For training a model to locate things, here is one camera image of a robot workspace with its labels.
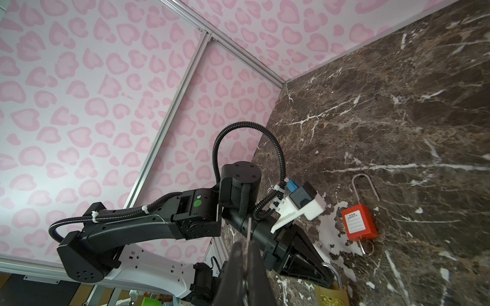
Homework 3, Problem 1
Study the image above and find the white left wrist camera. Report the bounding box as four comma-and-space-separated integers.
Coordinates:
271, 180, 327, 234

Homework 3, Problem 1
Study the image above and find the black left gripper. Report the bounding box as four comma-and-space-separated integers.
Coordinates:
264, 224, 335, 288

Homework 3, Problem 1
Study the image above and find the red safety padlock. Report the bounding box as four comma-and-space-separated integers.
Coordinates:
341, 173, 380, 244

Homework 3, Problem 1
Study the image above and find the silver red-lock key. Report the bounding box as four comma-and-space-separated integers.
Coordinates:
358, 239, 375, 256

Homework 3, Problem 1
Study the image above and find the aluminium diagonal frame bar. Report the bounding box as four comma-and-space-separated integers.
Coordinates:
124, 31, 211, 209

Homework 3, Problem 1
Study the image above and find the brass padlock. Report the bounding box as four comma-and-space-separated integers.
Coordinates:
314, 263, 350, 306

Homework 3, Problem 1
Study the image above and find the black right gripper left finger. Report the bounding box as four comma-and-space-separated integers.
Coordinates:
213, 242, 244, 306

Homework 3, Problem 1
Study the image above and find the aluminium corner frame post left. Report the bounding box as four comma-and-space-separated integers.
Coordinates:
162, 0, 285, 89

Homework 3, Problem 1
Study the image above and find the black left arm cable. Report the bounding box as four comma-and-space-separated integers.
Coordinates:
47, 121, 288, 244

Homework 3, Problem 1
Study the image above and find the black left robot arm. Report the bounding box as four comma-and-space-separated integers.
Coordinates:
48, 161, 340, 305

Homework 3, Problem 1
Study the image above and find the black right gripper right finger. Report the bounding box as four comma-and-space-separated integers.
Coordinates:
246, 241, 277, 306

